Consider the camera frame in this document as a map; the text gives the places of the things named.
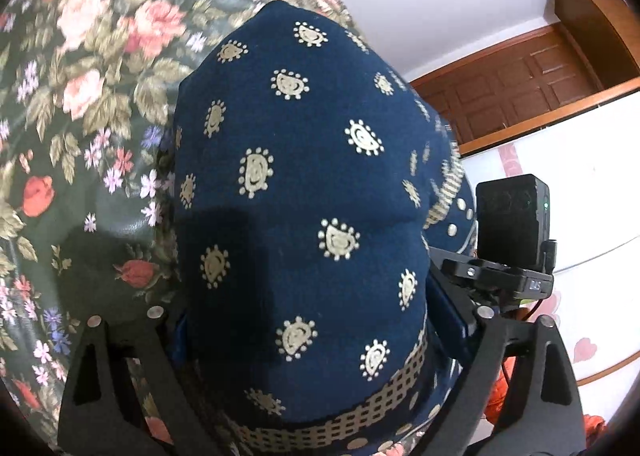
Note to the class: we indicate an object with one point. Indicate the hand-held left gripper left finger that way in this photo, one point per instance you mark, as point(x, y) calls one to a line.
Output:
point(179, 336)

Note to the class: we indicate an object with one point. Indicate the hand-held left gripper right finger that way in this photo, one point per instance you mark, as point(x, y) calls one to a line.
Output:
point(452, 318)

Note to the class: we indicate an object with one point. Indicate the navy patterned hoodie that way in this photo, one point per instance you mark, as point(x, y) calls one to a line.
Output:
point(300, 196)

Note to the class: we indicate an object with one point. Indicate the orange cloth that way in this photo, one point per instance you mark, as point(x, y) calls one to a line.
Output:
point(500, 388)

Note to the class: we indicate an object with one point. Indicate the white pink printed sheet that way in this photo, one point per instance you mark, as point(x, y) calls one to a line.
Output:
point(595, 196)

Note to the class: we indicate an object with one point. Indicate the brown wooden door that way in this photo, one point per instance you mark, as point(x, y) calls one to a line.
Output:
point(510, 86)

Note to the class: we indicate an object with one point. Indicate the brown wooden wardrobe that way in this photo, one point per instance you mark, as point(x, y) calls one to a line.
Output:
point(600, 21)

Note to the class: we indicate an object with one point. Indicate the floral bedspread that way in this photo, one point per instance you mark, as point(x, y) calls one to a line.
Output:
point(75, 136)

